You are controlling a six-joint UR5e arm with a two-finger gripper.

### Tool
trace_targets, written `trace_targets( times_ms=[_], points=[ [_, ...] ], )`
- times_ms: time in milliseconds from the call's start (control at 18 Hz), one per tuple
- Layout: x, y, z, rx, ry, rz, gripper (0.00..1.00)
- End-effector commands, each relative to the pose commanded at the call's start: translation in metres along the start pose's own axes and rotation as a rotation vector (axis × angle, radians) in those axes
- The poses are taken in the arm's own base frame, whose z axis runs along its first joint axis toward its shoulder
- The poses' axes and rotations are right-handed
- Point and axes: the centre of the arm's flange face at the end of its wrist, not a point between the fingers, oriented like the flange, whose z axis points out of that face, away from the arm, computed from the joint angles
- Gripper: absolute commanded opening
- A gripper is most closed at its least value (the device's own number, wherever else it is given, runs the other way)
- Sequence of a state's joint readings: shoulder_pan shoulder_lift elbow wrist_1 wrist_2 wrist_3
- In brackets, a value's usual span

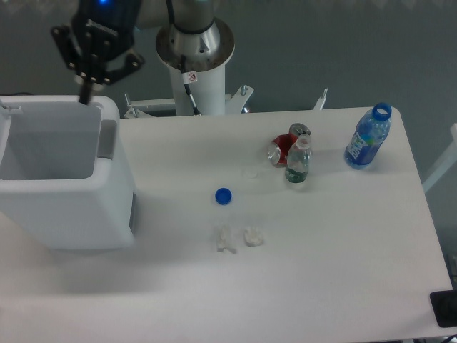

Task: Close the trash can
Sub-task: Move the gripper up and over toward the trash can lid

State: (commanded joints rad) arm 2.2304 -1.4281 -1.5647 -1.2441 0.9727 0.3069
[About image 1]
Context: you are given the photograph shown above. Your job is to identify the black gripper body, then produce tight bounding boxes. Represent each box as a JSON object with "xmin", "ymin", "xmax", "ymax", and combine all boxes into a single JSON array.
[{"xmin": 71, "ymin": 1, "xmax": 142, "ymax": 71}]

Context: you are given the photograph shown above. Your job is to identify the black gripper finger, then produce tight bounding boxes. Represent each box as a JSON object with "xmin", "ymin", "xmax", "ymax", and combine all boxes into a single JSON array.
[
  {"xmin": 50, "ymin": 25, "xmax": 99, "ymax": 77},
  {"xmin": 75, "ymin": 52, "xmax": 145, "ymax": 105}
]

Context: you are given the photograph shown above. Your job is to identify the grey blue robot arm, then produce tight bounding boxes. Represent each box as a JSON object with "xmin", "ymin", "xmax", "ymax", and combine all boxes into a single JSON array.
[{"xmin": 51, "ymin": 1, "xmax": 234, "ymax": 104}]

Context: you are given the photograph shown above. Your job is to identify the white trash can body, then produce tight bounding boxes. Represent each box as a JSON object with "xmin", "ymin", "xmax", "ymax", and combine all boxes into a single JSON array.
[{"xmin": 1, "ymin": 95, "xmax": 136, "ymax": 250}]

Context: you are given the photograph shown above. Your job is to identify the blue bottle cap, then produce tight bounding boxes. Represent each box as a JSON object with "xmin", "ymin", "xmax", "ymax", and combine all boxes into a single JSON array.
[{"xmin": 214, "ymin": 187, "xmax": 233, "ymax": 206}]

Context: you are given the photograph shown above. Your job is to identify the crushed red soda can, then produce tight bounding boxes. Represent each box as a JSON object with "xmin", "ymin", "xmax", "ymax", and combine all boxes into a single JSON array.
[{"xmin": 266, "ymin": 123, "xmax": 311, "ymax": 167}]

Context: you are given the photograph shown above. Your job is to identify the small clear green-label bottle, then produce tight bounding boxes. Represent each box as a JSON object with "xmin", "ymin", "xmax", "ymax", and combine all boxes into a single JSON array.
[{"xmin": 285, "ymin": 134, "xmax": 312, "ymax": 184}]

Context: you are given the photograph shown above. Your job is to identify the crumpled white tissue left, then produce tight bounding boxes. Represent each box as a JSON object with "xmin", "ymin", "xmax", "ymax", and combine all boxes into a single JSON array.
[{"xmin": 216, "ymin": 224, "xmax": 238, "ymax": 254}]

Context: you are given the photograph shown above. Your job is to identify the crumpled white tissue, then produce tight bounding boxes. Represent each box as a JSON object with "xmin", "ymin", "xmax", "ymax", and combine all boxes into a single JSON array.
[
  {"xmin": 243, "ymin": 227, "xmax": 265, "ymax": 247},
  {"xmin": 216, "ymin": 224, "xmax": 238, "ymax": 254}
]

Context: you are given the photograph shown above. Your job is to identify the crumpled white tissue right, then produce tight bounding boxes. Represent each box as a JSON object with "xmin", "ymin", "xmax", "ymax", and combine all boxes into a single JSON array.
[{"xmin": 243, "ymin": 227, "xmax": 265, "ymax": 247}]

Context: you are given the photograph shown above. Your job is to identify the blue plastic drink bottle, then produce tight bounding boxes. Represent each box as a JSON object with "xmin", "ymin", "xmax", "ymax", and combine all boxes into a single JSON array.
[{"xmin": 344, "ymin": 102, "xmax": 392, "ymax": 169}]

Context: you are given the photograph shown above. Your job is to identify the white furniture leg right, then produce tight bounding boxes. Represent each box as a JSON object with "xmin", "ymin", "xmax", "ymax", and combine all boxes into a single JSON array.
[{"xmin": 422, "ymin": 124, "xmax": 456, "ymax": 194}]

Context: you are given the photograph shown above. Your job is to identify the black device at edge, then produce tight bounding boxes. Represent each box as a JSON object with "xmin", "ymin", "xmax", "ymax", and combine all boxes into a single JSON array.
[{"xmin": 430, "ymin": 290, "xmax": 456, "ymax": 328}]

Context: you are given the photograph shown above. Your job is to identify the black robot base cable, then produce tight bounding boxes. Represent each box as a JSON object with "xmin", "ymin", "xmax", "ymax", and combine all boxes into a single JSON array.
[{"xmin": 180, "ymin": 53, "xmax": 203, "ymax": 116}]

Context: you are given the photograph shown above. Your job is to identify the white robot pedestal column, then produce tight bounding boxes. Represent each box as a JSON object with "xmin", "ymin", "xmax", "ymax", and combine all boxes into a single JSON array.
[{"xmin": 169, "ymin": 66, "xmax": 226, "ymax": 116}]

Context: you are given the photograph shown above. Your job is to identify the white metal base frame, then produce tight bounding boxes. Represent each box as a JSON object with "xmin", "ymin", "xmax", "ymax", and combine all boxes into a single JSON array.
[{"xmin": 124, "ymin": 84, "xmax": 254, "ymax": 118}]

